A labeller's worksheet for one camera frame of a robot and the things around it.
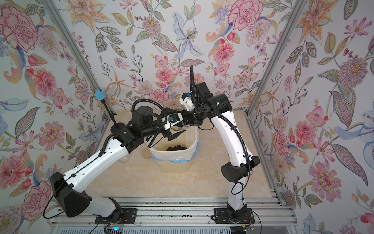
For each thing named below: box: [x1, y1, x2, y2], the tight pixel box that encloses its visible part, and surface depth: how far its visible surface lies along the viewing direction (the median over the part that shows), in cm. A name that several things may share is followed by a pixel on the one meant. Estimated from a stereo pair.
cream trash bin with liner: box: [146, 125, 200, 174], surface depth 72 cm
